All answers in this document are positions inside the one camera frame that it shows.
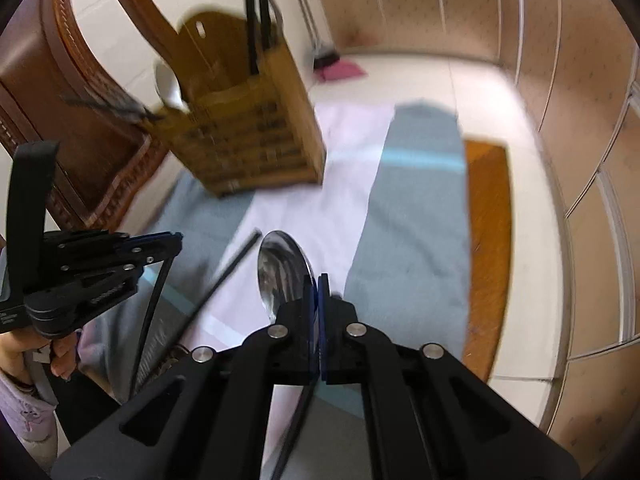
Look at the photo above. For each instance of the wooden slatted utensil holder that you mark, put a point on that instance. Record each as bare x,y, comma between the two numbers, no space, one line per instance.
240,135

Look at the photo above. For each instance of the white spoon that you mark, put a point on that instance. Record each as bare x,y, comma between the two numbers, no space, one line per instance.
169,85

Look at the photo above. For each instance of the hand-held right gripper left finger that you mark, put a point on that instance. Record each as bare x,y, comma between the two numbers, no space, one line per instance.
280,350

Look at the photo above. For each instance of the orange wooden low table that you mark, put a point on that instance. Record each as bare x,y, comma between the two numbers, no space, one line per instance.
487,260

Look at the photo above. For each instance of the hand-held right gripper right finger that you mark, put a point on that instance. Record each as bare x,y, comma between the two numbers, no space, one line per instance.
345,350

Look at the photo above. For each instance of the person's left hand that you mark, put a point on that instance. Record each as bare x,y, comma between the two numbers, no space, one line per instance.
60,355

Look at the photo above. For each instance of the checked grey pink cloth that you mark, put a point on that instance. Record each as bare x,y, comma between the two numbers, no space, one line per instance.
415,210

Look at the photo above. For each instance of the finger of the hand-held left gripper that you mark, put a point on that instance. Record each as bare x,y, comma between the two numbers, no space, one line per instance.
105,287
142,246

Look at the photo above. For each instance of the pink rag on floor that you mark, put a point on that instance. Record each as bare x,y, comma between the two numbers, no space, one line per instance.
345,70

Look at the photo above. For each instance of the person's left forearm purple sleeve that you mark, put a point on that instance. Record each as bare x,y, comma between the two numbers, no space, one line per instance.
25,415

